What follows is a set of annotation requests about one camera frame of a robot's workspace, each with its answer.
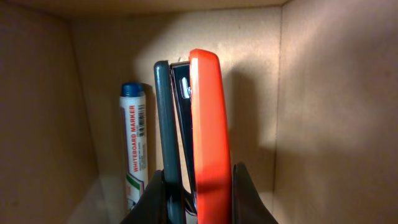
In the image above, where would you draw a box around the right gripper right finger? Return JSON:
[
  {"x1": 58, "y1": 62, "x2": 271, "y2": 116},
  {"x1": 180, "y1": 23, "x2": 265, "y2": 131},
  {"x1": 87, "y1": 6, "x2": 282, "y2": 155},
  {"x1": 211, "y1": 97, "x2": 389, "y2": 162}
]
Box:
[{"x1": 232, "y1": 162, "x2": 278, "y2": 224}]

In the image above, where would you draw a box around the red stapler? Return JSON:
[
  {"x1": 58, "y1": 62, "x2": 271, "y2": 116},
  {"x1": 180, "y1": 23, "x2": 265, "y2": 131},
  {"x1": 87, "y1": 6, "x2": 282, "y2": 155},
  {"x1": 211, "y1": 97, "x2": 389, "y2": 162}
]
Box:
[{"x1": 154, "y1": 49, "x2": 232, "y2": 223}]

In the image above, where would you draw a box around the blue whiteboard marker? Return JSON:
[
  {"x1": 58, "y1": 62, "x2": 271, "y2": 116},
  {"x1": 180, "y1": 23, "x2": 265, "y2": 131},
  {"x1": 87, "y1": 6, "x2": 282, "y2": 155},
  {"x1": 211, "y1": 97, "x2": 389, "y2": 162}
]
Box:
[{"x1": 119, "y1": 83, "x2": 149, "y2": 210}]

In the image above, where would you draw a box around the open cardboard box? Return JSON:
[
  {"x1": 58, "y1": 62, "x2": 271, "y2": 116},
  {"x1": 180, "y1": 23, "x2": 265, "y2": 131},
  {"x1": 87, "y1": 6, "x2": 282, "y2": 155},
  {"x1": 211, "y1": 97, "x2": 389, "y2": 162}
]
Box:
[{"x1": 1, "y1": 0, "x2": 397, "y2": 223}]

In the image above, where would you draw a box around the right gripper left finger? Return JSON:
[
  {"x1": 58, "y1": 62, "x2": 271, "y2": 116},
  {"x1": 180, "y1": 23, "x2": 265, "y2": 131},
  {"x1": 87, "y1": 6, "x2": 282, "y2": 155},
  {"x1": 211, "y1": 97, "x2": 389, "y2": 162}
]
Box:
[{"x1": 120, "y1": 170, "x2": 167, "y2": 224}]

